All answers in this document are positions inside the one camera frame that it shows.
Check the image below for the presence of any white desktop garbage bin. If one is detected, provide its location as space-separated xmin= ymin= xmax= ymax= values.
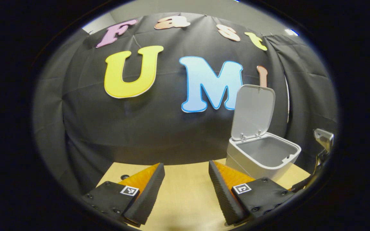
xmin=225 ymin=84 xmax=302 ymax=183

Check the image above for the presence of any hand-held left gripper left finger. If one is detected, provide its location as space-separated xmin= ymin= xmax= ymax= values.
xmin=81 ymin=163 xmax=165 ymax=226

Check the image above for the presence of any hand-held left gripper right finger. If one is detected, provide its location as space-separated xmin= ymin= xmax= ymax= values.
xmin=208 ymin=160 xmax=296 ymax=226

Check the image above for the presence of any black backdrop cloth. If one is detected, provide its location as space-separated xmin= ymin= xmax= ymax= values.
xmin=32 ymin=12 xmax=338 ymax=196

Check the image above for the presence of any wooden desktop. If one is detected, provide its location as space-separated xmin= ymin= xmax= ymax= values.
xmin=97 ymin=157 xmax=311 ymax=231

